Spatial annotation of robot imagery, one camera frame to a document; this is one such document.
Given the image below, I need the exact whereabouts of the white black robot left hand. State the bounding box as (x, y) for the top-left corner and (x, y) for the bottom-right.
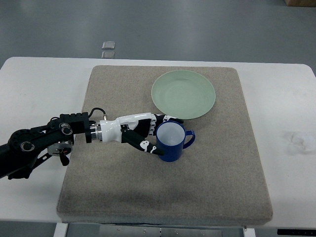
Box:
(89, 113), (184, 155)

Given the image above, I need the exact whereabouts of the blue mug white inside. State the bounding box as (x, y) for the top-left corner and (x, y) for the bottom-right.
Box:
(156, 121), (196, 162)

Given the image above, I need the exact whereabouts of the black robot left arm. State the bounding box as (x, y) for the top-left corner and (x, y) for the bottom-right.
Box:
(0, 107), (107, 180)

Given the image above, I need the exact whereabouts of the light green plate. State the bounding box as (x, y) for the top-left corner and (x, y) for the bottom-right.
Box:
(151, 70), (216, 119)

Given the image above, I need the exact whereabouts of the lower metal floor plate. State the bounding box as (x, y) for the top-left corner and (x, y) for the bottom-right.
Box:
(101, 51), (115, 59)

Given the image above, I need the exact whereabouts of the metal floor plate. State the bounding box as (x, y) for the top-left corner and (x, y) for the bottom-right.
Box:
(102, 41), (116, 49)
(101, 51), (115, 59)

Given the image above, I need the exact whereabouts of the upper metal floor plate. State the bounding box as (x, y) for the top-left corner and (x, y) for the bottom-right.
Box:
(102, 41), (116, 49)

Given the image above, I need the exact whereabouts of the beige felt mat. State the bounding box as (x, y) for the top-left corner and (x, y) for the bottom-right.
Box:
(57, 67), (273, 226)

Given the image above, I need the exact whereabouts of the black table control panel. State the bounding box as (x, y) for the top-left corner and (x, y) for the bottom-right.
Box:
(277, 229), (316, 237)

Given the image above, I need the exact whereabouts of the cardboard box corner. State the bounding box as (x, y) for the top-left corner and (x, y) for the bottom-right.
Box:
(285, 0), (316, 7)

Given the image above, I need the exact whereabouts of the metal table frame bracket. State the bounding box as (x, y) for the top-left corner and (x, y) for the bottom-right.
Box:
(98, 225), (223, 237)

